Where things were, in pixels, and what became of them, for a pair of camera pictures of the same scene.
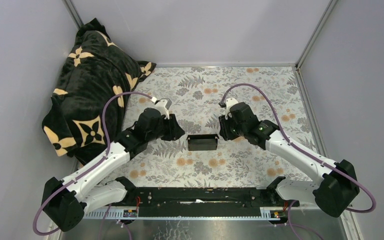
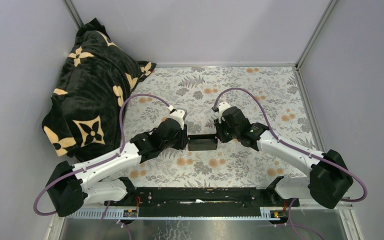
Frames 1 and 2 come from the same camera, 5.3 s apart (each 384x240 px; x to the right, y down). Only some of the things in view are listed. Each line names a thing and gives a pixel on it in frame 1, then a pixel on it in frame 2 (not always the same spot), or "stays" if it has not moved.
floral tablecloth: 195,94 stays
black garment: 202,142 stays
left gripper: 175,130 to 183,139
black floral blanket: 96,68 stays
